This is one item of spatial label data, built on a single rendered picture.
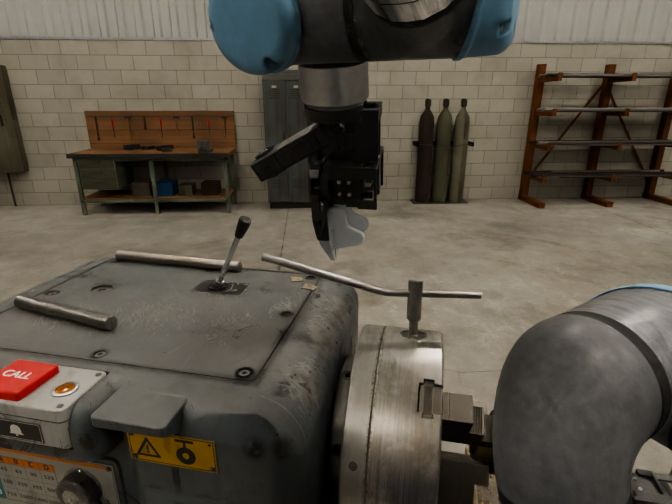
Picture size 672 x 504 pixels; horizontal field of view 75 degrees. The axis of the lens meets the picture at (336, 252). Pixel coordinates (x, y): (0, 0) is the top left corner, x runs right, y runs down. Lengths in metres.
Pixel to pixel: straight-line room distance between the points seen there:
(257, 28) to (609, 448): 0.39
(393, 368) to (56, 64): 7.64
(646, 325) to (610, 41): 8.20
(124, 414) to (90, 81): 7.38
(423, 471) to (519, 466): 0.25
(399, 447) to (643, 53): 8.54
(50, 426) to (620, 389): 0.55
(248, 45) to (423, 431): 0.47
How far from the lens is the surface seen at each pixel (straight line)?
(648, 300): 0.48
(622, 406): 0.38
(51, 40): 8.04
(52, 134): 8.13
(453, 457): 0.77
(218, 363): 0.60
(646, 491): 0.73
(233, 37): 0.37
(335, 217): 0.55
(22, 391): 0.63
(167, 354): 0.64
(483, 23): 0.32
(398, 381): 0.62
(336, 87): 0.47
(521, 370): 0.39
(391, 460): 0.61
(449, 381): 0.83
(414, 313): 0.68
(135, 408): 0.56
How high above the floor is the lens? 1.57
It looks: 19 degrees down
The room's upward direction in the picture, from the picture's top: straight up
